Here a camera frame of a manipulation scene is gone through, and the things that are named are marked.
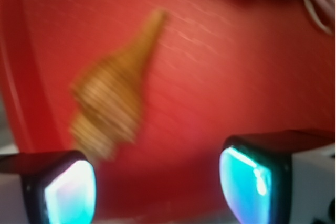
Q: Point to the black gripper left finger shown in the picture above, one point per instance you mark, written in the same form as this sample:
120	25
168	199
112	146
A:
48	187

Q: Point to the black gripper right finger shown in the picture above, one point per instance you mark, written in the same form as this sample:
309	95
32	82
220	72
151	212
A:
280	177

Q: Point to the brown spiral seashell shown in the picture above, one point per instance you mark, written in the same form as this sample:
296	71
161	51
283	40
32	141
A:
109	94

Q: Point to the red plastic tray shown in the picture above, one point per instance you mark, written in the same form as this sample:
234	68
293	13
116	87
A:
221	67

